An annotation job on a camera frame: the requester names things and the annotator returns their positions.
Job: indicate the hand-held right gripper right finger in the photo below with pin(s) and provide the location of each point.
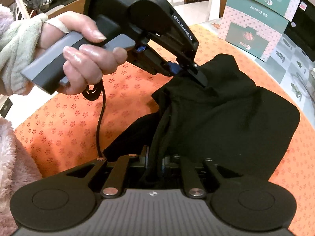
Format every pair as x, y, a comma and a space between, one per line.
163, 166

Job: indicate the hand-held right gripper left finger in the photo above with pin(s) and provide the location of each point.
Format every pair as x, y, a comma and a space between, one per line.
147, 157

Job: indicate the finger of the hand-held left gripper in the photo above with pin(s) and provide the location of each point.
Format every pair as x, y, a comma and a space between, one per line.
172, 68

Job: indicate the black sweater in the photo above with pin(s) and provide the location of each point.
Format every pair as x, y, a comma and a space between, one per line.
221, 118

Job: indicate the person's left forearm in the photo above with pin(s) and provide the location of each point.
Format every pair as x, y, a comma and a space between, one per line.
17, 54

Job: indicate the person's left hand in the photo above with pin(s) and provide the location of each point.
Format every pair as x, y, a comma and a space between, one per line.
86, 61

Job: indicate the orange floral mat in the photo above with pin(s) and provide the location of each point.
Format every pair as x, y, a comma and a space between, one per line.
73, 108

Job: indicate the eyeglasses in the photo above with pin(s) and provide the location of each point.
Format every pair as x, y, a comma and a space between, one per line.
299, 81

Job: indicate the person's pink fluffy robe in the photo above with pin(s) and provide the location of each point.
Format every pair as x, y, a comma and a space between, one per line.
14, 177

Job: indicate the black pink water dispenser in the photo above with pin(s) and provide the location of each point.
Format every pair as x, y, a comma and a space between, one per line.
301, 29

